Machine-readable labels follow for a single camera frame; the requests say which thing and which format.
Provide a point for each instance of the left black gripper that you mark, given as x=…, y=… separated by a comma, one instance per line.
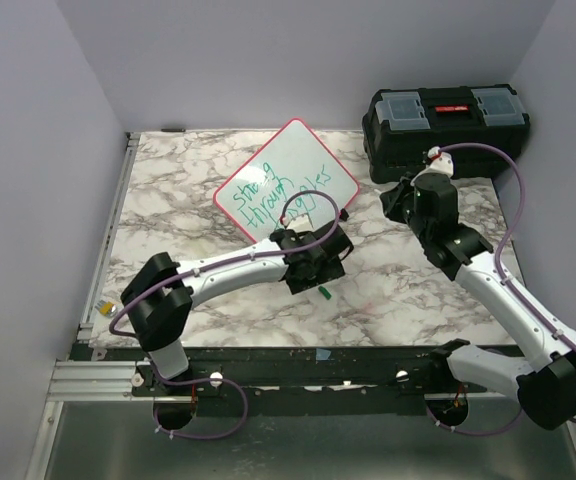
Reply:
x=328, y=270

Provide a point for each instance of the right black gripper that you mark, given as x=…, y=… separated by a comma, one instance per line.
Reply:
x=393, y=198

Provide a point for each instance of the green marker cap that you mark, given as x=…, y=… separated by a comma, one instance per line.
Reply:
x=325, y=292

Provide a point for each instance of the whiteboard with pink frame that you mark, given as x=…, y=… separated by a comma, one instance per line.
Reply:
x=276, y=182

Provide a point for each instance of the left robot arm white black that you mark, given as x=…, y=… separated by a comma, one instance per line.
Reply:
x=161, y=296

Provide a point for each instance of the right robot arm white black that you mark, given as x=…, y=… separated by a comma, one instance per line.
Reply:
x=543, y=379

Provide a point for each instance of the black toolbox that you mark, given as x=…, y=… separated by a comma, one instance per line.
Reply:
x=401, y=125

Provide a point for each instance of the small yellow connector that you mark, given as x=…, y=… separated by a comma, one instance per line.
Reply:
x=106, y=308

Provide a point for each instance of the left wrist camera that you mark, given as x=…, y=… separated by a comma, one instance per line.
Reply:
x=299, y=223

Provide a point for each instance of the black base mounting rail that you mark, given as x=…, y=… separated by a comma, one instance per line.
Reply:
x=295, y=381

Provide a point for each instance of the aluminium frame rail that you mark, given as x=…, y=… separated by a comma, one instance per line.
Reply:
x=95, y=379

